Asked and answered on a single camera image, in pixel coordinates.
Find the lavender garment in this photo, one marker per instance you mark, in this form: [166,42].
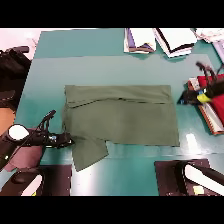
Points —
[220,50]

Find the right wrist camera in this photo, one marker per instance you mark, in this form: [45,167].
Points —
[206,73]

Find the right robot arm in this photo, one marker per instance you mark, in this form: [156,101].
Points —
[203,178]

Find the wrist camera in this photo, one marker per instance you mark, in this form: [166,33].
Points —
[46,121]
[206,73]

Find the white and purple garment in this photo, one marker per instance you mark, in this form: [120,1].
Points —
[143,38]

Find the white patterned garment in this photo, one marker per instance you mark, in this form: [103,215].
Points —
[210,34]

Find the white garment with black trim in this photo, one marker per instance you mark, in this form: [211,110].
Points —
[175,40]

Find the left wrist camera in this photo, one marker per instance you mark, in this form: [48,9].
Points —
[46,121]

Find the green T-shirt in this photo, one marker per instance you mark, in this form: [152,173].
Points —
[123,116]

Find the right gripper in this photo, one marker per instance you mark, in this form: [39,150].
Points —
[195,97]

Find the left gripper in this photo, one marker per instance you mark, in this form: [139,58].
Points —
[61,140]

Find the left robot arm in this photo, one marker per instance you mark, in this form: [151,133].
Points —
[13,140]

